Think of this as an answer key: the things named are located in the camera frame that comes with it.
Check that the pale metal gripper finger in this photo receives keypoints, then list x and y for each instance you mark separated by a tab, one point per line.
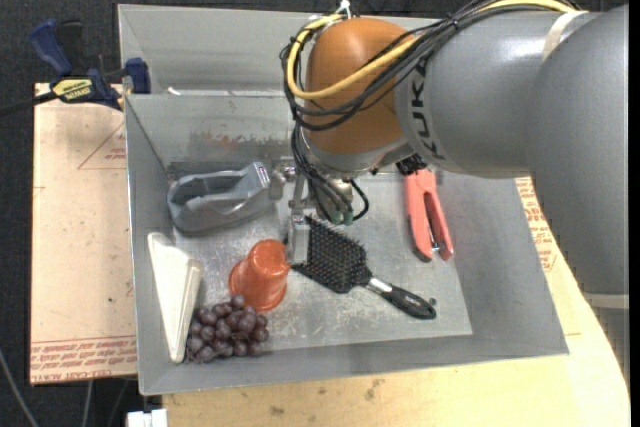
299	242

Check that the black hairbrush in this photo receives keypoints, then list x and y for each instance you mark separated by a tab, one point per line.
332	257

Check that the orange plastic cup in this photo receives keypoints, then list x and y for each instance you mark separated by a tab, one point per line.
260	277

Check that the grey metal bin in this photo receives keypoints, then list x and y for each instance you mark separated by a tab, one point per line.
350	325

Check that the purple toy grape bunch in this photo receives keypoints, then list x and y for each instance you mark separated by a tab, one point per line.
227	330

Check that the white wedge block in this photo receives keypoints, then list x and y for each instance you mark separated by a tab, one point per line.
172	285

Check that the brown cardboard board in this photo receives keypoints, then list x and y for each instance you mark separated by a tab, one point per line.
80	225

